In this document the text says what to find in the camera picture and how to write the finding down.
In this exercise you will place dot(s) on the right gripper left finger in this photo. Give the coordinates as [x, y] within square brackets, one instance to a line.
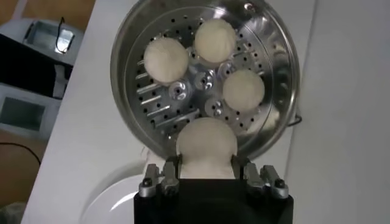
[170, 179]

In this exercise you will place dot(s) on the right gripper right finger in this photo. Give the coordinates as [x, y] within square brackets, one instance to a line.
[253, 178]

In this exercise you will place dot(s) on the white steamed baozi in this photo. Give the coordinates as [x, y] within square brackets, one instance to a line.
[207, 146]
[166, 59]
[214, 39]
[243, 89]

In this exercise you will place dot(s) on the stainless steel steamer basket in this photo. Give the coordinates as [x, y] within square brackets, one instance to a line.
[152, 102]

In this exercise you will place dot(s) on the white round plate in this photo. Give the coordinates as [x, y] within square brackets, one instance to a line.
[112, 210]

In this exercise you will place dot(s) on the white box with grey window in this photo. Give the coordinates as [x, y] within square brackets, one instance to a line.
[24, 115]

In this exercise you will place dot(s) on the white housing with metal panel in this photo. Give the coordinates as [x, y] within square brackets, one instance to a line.
[18, 29]

